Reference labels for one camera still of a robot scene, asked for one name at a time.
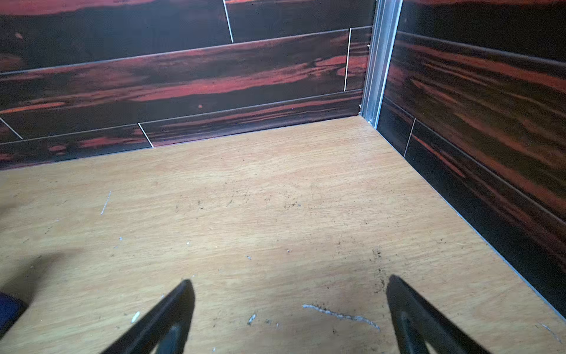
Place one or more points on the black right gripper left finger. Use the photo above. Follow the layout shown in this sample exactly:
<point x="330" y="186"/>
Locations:
<point x="165" y="329"/>

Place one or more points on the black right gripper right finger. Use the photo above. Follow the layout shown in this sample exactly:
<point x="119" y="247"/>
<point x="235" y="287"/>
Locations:
<point x="419" y="326"/>

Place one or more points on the aluminium right corner post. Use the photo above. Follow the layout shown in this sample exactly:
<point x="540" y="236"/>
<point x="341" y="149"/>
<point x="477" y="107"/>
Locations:
<point x="383" y="35"/>

